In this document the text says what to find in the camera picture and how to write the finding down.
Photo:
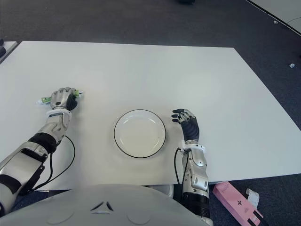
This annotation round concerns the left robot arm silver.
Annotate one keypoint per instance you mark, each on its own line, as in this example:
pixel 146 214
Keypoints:
pixel 35 150

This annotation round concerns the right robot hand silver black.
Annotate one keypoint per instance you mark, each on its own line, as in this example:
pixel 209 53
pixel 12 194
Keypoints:
pixel 191 128

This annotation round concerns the grey robot torso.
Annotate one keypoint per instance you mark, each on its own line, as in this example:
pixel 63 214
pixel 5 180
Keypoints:
pixel 105 207

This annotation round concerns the green toothpaste tube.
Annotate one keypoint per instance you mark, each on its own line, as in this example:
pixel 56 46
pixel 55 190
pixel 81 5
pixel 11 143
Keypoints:
pixel 43 100

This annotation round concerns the white plate black rim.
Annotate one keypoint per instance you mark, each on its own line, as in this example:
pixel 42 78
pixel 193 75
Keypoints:
pixel 140 134

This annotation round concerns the white paper strip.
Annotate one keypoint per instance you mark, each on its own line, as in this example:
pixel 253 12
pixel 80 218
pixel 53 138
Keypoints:
pixel 254 197

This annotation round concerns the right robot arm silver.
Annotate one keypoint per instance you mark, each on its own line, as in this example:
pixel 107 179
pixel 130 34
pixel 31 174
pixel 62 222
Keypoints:
pixel 198 174

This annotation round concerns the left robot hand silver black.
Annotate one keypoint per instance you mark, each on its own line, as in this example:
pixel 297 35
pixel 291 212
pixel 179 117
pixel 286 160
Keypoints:
pixel 62 97

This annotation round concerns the white table black edge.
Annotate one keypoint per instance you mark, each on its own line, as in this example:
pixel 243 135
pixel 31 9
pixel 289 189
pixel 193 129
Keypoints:
pixel 282 11

